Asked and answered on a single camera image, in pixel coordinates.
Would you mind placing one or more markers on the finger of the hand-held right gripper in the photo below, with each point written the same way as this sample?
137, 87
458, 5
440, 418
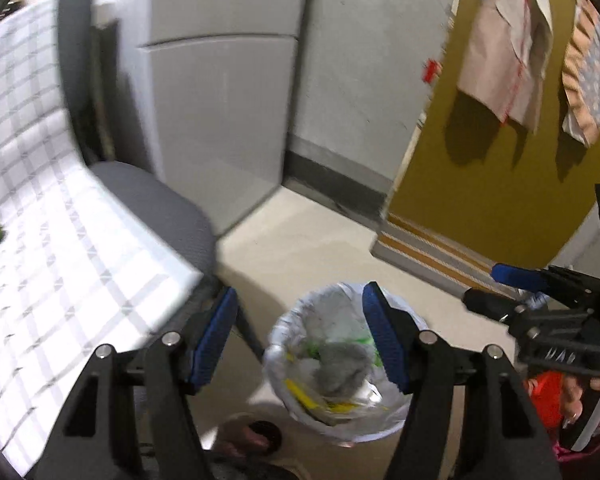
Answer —
485, 302
515, 276

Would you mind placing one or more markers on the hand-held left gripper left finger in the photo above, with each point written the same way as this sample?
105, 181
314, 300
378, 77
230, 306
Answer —
212, 340

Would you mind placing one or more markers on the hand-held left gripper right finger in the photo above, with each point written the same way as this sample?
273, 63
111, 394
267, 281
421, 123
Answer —
385, 340

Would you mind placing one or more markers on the grey fuzzy cloth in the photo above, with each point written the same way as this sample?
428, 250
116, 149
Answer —
342, 367

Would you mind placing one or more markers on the green plastic packet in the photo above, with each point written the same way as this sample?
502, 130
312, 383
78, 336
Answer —
310, 347

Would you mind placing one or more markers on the white-lined trash bin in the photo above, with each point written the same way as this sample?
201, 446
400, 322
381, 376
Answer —
350, 425

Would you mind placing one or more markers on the clear yellow wrapper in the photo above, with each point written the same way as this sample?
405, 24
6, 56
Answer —
302, 395

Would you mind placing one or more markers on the person's right hand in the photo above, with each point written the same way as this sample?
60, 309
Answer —
573, 396

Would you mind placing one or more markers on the person's red clothing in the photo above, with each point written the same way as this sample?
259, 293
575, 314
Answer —
545, 395

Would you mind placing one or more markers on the yellow door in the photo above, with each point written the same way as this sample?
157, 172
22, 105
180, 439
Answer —
505, 185

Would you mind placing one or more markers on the grey office chair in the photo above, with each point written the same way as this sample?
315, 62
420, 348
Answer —
160, 200

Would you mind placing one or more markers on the white black-checked cloth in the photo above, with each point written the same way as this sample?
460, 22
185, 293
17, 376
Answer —
55, 260

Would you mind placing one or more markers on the hanging orange patterned bag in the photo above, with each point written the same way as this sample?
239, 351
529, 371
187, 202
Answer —
590, 85

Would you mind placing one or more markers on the hanging pink garment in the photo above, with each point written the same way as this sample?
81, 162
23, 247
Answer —
500, 60

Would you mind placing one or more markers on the red door hook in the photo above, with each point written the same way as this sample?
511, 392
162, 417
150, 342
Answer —
432, 71

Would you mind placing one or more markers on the grey refrigerator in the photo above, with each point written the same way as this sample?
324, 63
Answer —
220, 110

